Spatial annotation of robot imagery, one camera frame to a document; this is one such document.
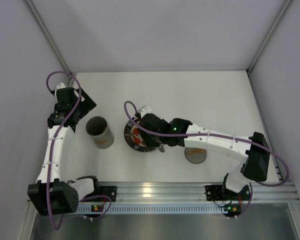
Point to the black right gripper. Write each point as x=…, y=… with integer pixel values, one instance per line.
x=145, y=132

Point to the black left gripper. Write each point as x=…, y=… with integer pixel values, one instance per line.
x=82, y=105

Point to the red sausage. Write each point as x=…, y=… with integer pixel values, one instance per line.
x=137, y=137

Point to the metal tongs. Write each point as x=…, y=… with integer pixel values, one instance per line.
x=151, y=123

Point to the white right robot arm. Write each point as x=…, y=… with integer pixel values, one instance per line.
x=250, y=152

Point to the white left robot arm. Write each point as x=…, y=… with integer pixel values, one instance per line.
x=52, y=193

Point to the grey cylindrical lunch container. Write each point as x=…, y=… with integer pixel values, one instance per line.
x=94, y=127

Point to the dark patterned round plate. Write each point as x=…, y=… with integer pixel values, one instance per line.
x=129, y=140

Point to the grey round container lid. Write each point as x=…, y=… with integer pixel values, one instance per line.
x=195, y=155

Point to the aluminium left frame post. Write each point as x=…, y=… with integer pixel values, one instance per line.
x=38, y=19

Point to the aluminium frame post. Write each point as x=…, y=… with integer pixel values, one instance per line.
x=269, y=34
x=38, y=19

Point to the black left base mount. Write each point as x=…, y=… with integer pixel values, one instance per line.
x=110, y=191

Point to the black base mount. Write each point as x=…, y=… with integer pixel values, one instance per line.
x=217, y=192
x=110, y=191

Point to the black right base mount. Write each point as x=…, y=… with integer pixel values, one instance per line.
x=217, y=192

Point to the grey slotted cable duct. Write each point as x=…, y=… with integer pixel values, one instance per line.
x=182, y=208

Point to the aluminium mounting rail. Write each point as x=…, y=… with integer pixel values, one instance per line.
x=194, y=193

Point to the aluminium right frame post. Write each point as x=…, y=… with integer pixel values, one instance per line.
x=269, y=34

